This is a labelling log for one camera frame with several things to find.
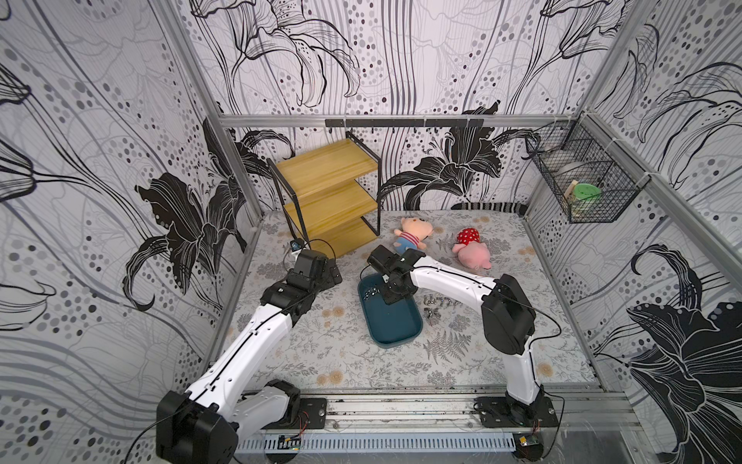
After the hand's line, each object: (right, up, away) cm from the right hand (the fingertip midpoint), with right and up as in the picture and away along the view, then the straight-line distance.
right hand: (394, 292), depth 91 cm
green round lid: (+53, +31, -12) cm, 62 cm away
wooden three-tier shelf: (-22, +33, +12) cm, 41 cm away
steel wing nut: (+12, -3, +2) cm, 13 cm away
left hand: (-20, +6, -10) cm, 23 cm away
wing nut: (+12, -7, 0) cm, 14 cm away
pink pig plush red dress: (+28, +13, +8) cm, 31 cm away
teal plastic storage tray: (-2, -9, -6) cm, 11 cm away
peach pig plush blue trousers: (+8, +19, +14) cm, 25 cm away
